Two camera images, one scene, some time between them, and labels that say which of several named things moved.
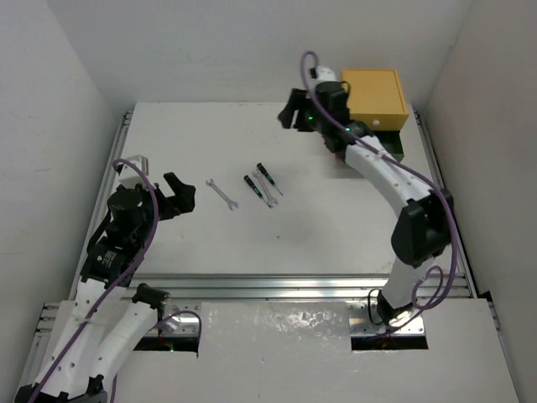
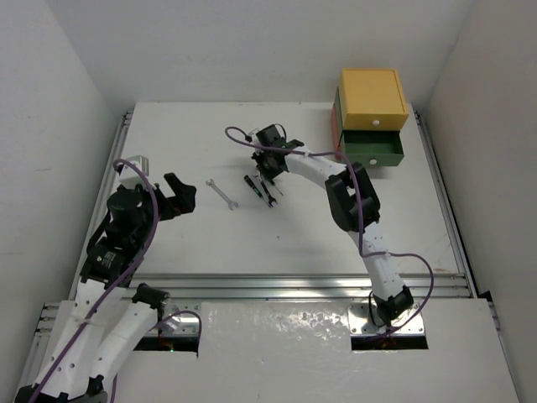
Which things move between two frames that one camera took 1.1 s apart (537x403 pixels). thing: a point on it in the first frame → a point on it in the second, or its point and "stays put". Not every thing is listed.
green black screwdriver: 253,186 stays put
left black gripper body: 161,203 stays put
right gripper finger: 287,115 → 269,176
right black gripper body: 309,118 → 263,157
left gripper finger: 178,187 stays put
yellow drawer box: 376,98 stays put
